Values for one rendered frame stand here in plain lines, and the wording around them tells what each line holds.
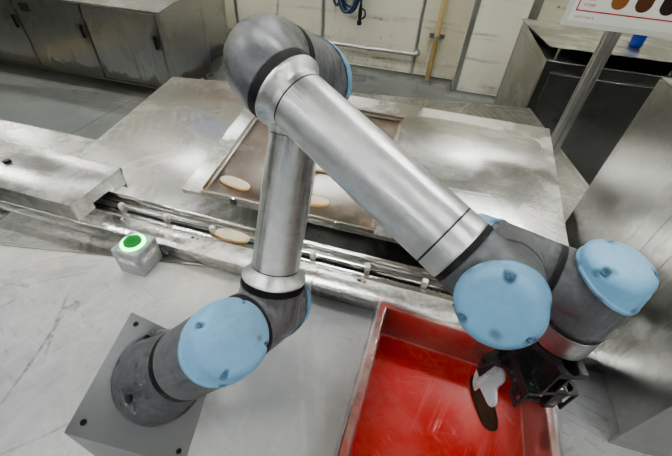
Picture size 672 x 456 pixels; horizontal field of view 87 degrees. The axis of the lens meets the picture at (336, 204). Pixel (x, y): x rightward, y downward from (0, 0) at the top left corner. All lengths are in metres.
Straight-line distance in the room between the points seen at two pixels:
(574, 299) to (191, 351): 0.47
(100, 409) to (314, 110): 0.55
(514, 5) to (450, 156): 3.00
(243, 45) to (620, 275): 0.46
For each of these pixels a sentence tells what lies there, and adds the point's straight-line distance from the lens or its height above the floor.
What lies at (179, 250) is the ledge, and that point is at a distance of 0.96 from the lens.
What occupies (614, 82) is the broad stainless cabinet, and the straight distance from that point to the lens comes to 2.51.
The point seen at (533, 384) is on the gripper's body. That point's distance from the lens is 0.61.
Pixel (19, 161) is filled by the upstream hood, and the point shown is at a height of 0.92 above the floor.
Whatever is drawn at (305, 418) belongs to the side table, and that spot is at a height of 0.82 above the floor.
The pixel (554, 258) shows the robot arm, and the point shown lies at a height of 1.24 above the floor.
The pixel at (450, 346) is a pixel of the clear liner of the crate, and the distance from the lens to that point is 0.80.
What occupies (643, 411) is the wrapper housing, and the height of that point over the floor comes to 0.93.
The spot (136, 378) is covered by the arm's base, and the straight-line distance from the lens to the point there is 0.67.
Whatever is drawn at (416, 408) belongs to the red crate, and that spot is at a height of 0.82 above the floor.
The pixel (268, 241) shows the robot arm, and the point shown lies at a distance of 0.59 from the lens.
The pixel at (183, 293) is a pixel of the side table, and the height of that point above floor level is 0.82.
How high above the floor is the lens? 1.53
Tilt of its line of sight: 40 degrees down
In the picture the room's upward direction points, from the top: 4 degrees clockwise
